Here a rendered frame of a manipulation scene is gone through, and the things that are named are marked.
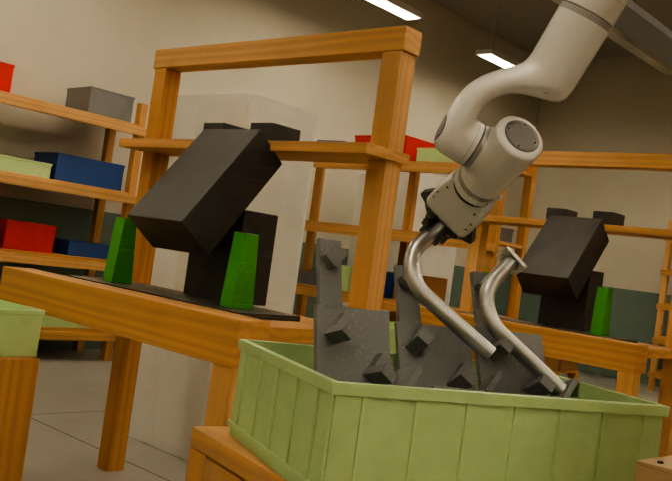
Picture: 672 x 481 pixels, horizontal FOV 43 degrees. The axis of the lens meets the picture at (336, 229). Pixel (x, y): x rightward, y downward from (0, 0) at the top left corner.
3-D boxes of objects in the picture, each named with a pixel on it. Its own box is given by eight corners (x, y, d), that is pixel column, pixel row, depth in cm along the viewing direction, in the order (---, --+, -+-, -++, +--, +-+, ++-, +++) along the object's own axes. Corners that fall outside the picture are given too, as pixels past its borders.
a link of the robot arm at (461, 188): (514, 185, 150) (506, 194, 152) (478, 150, 151) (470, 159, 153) (488, 210, 145) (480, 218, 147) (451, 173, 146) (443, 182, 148)
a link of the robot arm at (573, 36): (530, -23, 131) (430, 150, 138) (619, 28, 133) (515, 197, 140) (519, -21, 140) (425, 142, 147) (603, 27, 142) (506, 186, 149)
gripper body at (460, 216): (509, 195, 151) (478, 225, 160) (467, 154, 152) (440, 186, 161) (485, 216, 147) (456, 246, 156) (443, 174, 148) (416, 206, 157)
